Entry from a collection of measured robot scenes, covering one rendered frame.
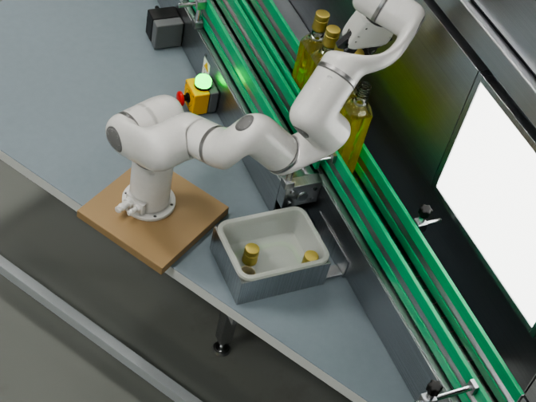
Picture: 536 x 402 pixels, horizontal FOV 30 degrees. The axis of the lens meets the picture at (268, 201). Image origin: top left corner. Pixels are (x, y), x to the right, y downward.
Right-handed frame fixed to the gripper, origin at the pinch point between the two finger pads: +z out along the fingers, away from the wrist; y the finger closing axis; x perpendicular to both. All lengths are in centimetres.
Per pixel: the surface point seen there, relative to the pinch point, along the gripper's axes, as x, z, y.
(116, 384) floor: 28, 115, 47
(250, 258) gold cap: 30, 32, 27
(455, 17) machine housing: 6.5, -19.4, -13.2
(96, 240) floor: -24, 129, 37
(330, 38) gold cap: -9.1, 6.1, 0.7
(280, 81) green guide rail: -12.1, 26.7, 6.2
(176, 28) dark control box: -47, 50, 18
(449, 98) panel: 18.2, -7.0, -12.5
